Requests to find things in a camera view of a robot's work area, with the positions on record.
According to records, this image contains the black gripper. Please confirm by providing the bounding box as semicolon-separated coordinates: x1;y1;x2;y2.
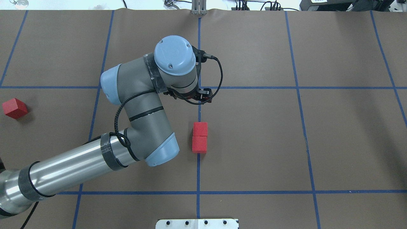
164;87;213;105

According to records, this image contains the red block moved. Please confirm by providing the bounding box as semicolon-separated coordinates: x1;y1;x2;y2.
192;122;208;137
192;136;207;154

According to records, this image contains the red block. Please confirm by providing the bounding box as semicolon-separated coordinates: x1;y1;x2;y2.
2;98;29;119

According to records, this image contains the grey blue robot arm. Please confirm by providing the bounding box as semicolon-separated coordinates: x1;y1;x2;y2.
0;35;218;219

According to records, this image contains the brown paper table mat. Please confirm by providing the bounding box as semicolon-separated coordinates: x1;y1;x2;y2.
1;9;406;229

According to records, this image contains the black box top right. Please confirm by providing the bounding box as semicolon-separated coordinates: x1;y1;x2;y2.
299;0;406;12

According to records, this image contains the clear tape roll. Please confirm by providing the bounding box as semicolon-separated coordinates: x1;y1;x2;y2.
9;0;29;10

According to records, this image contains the aluminium frame post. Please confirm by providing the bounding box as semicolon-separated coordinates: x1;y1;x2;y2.
191;0;207;16

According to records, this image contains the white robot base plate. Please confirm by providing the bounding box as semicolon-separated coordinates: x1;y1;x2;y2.
155;219;240;229

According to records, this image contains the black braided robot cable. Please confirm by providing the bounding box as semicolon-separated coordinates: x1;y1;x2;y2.
21;52;224;229

